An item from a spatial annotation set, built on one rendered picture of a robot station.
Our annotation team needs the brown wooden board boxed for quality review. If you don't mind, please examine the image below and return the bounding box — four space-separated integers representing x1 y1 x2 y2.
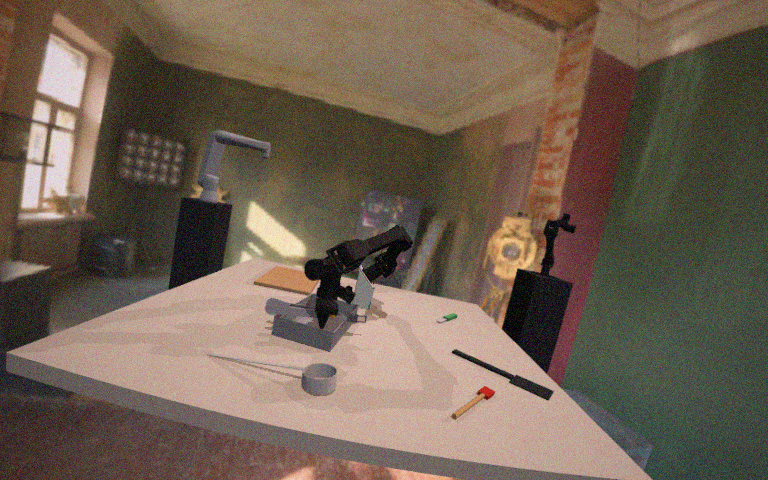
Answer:
254 266 319 295

